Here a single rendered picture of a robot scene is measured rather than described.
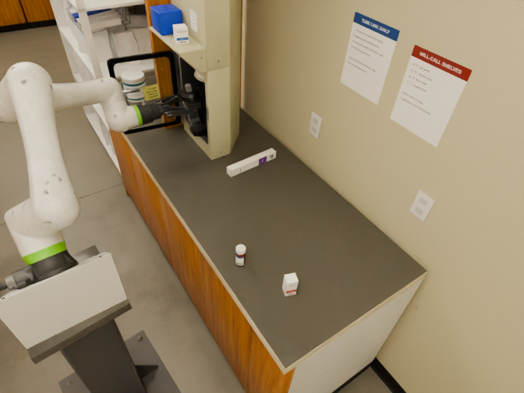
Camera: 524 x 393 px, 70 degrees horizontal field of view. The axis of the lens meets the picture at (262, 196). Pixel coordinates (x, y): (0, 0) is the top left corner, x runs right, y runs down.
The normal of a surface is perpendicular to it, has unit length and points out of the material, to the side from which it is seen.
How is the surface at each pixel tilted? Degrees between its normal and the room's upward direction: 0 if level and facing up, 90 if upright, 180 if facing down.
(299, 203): 0
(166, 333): 0
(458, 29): 90
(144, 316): 0
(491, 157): 90
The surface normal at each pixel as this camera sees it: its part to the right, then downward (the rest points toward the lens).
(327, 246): 0.05, -0.73
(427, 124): -0.83, 0.35
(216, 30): 0.55, 0.59
